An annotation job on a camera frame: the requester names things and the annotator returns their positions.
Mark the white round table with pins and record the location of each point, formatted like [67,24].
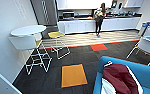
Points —
[28,30]

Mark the white upper cabinets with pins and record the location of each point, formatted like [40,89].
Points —
[77,4]

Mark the red and white varsity jacket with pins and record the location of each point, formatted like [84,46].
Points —
[122,78]

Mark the dark wall dispenser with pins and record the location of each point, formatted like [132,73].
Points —
[114,4]

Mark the white wardrobe door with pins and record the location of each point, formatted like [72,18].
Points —
[1,83]

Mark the white kitchen counter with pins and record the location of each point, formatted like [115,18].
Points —
[124,24]

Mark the steel refrigerator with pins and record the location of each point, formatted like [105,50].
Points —
[44,11]

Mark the person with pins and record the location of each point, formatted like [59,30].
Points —
[98,18]

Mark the black microwave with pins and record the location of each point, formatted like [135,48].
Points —
[68,15]

